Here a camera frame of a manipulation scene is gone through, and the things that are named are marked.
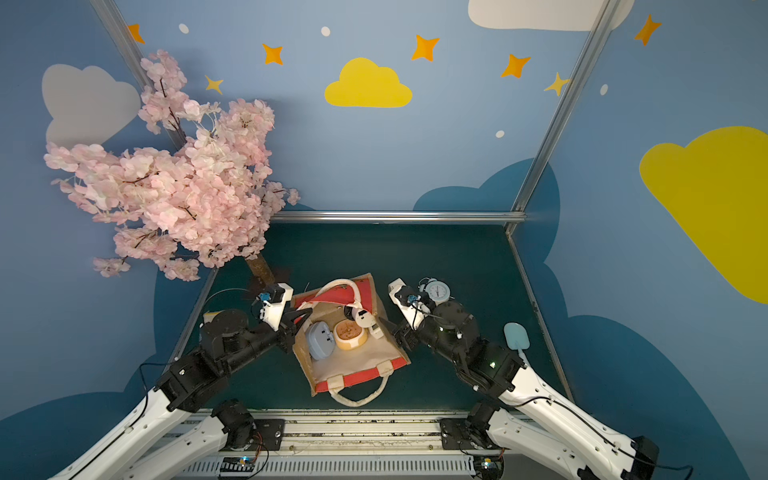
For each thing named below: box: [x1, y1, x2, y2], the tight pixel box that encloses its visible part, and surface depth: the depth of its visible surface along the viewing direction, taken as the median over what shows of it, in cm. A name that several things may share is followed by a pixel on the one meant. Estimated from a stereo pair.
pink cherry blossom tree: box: [44, 49, 300, 288], surface depth 63 cm
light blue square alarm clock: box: [306, 321, 336, 359], surface depth 85 cm
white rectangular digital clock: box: [344, 305, 384, 339], surface depth 88 cm
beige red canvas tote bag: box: [291, 273, 412, 407], surface depth 80 cm
